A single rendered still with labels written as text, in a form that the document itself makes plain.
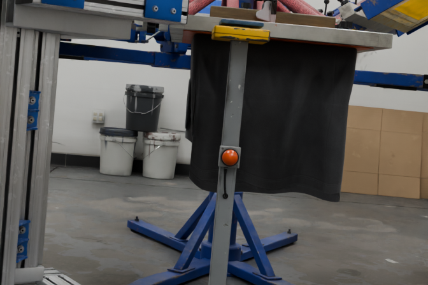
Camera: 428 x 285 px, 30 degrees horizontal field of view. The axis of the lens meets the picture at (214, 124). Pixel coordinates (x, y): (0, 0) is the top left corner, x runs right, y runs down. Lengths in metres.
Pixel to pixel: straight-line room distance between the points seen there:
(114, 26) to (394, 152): 5.36
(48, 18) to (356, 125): 5.38
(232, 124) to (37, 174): 0.46
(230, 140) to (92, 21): 0.43
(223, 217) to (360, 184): 4.99
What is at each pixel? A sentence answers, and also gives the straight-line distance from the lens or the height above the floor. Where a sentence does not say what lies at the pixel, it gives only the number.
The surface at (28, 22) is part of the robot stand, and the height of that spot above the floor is 0.91.
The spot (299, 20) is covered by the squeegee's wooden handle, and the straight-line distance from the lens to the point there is 2.45.
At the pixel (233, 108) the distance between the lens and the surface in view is 1.89.
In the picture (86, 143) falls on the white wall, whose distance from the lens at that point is 6.87.
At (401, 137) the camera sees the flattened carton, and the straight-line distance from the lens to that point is 7.01.
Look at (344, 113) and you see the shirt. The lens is 2.22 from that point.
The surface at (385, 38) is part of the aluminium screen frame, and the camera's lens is 2.15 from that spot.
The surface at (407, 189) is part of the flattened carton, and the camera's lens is 6.97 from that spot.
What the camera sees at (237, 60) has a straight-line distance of 1.89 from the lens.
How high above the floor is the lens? 0.82
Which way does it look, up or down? 3 degrees down
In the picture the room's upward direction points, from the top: 5 degrees clockwise
